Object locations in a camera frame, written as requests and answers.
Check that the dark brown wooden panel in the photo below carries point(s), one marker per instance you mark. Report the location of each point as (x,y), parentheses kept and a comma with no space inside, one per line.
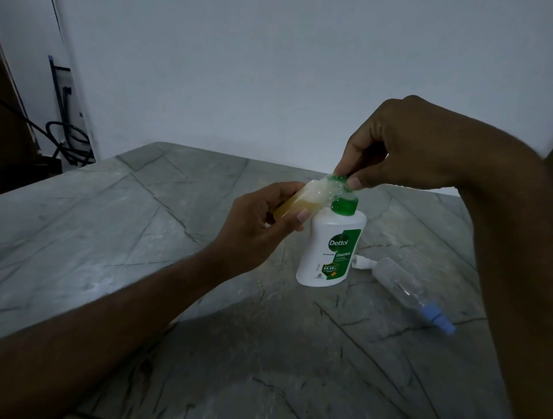
(549,156)

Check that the person's left hand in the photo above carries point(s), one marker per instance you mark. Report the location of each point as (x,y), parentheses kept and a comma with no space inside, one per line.
(246,241)

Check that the person's right forearm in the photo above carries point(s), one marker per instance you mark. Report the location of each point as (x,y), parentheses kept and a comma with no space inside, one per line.
(514,267)

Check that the person's right hand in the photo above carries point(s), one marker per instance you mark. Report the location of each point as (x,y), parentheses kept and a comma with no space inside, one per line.
(419,142)

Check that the brown wooden door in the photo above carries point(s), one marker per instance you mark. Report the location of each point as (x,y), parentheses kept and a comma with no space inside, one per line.
(13,142)

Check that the small clear bottle blue cap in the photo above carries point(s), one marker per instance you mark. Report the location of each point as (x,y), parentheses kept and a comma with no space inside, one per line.
(397,280)

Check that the dark box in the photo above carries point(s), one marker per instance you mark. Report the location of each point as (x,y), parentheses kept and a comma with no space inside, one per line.
(49,165)

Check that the small clear bottle red label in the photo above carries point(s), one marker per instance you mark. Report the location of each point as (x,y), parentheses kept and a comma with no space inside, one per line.
(317,192)

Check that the person's left forearm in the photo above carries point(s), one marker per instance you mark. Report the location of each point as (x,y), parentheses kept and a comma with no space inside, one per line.
(108,336)

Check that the white green hand sanitizer bottle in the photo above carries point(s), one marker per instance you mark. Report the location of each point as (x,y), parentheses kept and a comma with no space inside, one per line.
(326,263)

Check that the white spray cap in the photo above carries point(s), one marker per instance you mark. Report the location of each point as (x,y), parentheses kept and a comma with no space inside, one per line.
(365,262)

